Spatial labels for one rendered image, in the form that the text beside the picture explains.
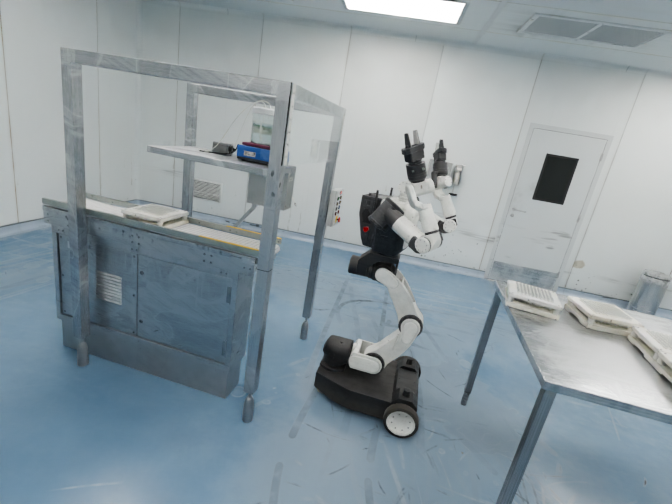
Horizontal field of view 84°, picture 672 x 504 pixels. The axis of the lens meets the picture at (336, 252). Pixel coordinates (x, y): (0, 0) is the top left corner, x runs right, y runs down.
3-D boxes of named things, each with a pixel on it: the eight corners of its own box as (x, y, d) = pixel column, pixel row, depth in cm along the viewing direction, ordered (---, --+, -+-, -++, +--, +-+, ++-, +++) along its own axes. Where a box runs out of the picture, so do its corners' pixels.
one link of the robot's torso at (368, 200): (347, 250, 209) (359, 186, 199) (368, 239, 239) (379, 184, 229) (398, 265, 199) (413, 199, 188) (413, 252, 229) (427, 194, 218)
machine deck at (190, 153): (295, 173, 203) (296, 166, 201) (266, 178, 167) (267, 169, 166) (194, 153, 214) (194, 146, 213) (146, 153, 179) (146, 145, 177)
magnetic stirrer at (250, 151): (289, 165, 199) (291, 148, 196) (273, 167, 179) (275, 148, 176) (254, 158, 203) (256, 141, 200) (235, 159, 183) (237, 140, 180)
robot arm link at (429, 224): (426, 209, 168) (438, 250, 169) (437, 206, 175) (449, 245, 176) (407, 215, 176) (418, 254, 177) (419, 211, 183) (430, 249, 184)
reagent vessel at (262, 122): (284, 147, 193) (289, 109, 188) (272, 147, 179) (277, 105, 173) (257, 142, 196) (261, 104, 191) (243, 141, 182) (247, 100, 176)
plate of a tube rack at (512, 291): (554, 295, 203) (555, 292, 203) (561, 311, 181) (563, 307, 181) (506, 282, 211) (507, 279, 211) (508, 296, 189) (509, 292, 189)
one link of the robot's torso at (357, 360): (346, 369, 233) (350, 350, 229) (352, 352, 251) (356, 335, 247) (379, 378, 229) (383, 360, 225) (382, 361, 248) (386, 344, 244)
